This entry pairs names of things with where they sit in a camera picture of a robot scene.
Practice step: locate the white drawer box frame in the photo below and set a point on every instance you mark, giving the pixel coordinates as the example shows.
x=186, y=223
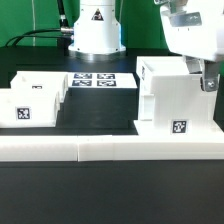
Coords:
x=171, y=100

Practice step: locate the white L-shaped fence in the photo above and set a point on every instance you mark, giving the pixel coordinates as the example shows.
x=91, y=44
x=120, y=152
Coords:
x=111, y=148

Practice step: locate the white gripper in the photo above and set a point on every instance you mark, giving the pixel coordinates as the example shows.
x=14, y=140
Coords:
x=195, y=28

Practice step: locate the white marker tag plate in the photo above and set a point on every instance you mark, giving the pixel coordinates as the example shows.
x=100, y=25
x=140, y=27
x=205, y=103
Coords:
x=101, y=80

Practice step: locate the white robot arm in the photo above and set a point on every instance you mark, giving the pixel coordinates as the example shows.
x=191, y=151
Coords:
x=97, y=33

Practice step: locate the white drawer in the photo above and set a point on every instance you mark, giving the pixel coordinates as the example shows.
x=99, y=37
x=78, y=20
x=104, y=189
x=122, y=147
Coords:
x=42, y=80
x=28, y=108

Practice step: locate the white front drawer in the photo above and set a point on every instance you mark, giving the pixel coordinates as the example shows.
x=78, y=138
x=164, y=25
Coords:
x=28, y=108

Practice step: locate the white rear drawer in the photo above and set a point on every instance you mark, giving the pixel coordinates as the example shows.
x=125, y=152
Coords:
x=42, y=80

